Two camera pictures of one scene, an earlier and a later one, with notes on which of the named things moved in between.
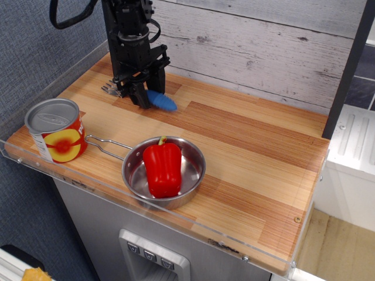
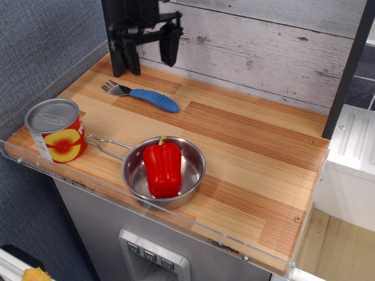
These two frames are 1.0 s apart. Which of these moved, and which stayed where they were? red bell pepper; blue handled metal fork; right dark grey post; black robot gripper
Moved: black robot gripper
Stayed: blue handled metal fork; right dark grey post; red bell pepper
